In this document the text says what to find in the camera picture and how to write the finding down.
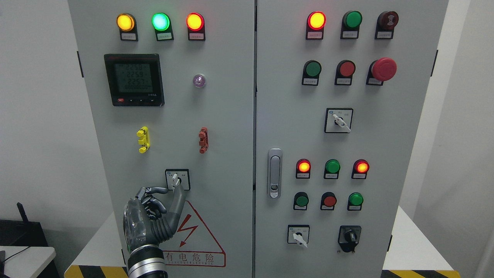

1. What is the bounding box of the white platform with hazard stripes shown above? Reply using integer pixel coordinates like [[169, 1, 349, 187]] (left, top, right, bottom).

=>
[[64, 208, 460, 278]]

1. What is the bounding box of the grey robotic humanoid hand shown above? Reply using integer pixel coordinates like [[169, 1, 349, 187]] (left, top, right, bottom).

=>
[[123, 185, 186, 253]]

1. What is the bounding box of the dark red buzzer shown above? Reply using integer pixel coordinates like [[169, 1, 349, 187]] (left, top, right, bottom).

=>
[[374, 11, 399, 39]]

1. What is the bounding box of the green push button upper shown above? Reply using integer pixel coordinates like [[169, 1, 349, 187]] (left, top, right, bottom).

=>
[[301, 60, 322, 86]]

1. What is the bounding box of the red lit indicator lamp left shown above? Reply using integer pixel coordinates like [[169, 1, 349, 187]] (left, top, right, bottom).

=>
[[186, 12, 205, 41]]

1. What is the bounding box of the black device with antenna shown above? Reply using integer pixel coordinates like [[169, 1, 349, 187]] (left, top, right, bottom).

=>
[[0, 202, 48, 247]]

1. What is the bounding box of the white rotary selector switch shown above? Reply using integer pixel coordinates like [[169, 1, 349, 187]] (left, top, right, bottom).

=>
[[164, 169, 190, 191]]

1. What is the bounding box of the green lamp top right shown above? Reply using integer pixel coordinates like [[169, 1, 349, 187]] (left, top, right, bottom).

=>
[[340, 10, 363, 39]]

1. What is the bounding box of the red push button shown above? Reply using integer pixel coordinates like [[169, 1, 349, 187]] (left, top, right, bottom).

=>
[[320, 192, 337, 211], [335, 59, 356, 86]]

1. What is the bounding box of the white rotary switch right upper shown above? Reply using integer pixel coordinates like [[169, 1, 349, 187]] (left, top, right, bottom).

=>
[[324, 108, 354, 134]]

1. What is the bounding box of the silver cabinet door handle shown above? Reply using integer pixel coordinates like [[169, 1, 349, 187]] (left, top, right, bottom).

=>
[[267, 148, 283, 199]]

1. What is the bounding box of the black digital power meter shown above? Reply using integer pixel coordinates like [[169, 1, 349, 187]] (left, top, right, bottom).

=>
[[104, 53, 165, 106]]

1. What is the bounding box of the yellow terminal clip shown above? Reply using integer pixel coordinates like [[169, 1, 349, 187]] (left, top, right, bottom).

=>
[[136, 126, 150, 154]]

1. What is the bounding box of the red terminal clip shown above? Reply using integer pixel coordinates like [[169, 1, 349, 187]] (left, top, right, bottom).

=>
[[198, 127, 209, 154]]

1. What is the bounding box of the red lit lamp top right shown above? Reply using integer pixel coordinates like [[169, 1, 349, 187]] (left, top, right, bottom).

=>
[[305, 11, 326, 40]]

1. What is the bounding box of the red push button upper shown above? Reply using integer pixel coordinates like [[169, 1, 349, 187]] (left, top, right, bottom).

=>
[[335, 59, 356, 86]]

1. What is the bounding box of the grey electrical control cabinet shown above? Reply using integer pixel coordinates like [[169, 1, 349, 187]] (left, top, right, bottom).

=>
[[68, 0, 448, 278]]

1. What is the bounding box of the green push button lower right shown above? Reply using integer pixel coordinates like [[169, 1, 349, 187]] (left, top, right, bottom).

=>
[[347, 192, 364, 211]]

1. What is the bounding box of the green lamp lower middle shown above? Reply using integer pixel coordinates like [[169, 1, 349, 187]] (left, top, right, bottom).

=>
[[323, 159, 341, 180]]

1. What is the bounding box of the white side table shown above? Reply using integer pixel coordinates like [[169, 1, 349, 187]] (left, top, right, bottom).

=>
[[5, 247, 56, 278]]

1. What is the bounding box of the green push button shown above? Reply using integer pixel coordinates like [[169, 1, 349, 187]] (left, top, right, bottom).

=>
[[293, 192, 309, 210], [347, 192, 364, 211], [301, 60, 322, 86]]

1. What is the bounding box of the red lit lamp lower left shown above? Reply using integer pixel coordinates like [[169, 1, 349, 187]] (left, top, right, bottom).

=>
[[295, 159, 311, 178]]

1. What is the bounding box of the white rotary switch bottom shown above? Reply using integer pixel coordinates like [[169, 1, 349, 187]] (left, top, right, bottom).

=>
[[286, 225, 310, 248]]

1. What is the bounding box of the red push button lower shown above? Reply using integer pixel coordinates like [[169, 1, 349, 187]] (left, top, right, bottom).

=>
[[320, 192, 337, 211]]

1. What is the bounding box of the green lit indicator lamp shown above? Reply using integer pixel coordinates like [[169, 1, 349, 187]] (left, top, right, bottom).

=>
[[152, 13, 174, 42]]

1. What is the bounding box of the black key selector switch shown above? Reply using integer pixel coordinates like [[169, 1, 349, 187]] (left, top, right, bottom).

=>
[[338, 225, 362, 253]]

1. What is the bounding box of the yellow indicator lamp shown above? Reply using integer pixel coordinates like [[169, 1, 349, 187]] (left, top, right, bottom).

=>
[[116, 13, 138, 42]]

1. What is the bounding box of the green push button lower left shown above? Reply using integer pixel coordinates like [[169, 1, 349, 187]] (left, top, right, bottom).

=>
[[293, 192, 309, 210]]

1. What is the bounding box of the red electric hazard warning sticker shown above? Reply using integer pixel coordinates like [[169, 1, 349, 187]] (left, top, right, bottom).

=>
[[160, 201, 227, 268]]

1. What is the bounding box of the clear round light bulb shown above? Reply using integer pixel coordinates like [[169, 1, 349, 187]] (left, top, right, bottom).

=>
[[193, 74, 206, 88]]

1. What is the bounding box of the red lit lamp lower right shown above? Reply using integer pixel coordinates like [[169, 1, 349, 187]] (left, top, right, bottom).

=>
[[351, 159, 369, 180]]

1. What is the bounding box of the red emergency stop mushroom button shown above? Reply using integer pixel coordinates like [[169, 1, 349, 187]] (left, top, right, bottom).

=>
[[366, 58, 397, 86]]

